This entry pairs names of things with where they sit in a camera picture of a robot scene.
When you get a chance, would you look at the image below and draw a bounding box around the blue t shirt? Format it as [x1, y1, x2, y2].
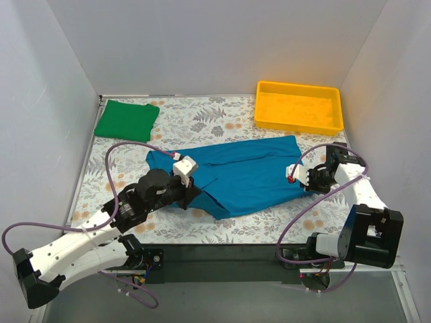
[145, 135, 316, 221]

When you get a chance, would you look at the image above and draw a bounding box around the yellow plastic tray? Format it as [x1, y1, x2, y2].
[254, 81, 344, 136]

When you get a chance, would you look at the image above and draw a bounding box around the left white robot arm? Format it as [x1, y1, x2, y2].
[13, 169, 201, 309]

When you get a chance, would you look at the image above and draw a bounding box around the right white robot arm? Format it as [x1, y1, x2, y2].
[300, 142, 403, 268]

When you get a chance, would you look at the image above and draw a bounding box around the floral table mat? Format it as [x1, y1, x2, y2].
[67, 96, 350, 244]

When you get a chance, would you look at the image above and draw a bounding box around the folded green t shirt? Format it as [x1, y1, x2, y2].
[94, 100, 160, 143]

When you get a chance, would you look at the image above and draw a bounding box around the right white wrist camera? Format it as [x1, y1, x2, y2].
[286, 164, 310, 192]

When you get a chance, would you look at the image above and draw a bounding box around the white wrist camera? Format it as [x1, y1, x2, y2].
[286, 164, 310, 192]
[172, 152, 198, 187]

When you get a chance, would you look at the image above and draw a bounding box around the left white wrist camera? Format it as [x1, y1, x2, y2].
[172, 152, 198, 187]

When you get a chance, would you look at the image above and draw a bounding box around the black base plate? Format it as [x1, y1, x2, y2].
[104, 244, 346, 285]

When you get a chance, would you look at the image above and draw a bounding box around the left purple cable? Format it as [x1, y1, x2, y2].
[1, 141, 176, 308]

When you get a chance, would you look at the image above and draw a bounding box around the aluminium frame rail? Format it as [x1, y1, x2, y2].
[48, 244, 405, 275]

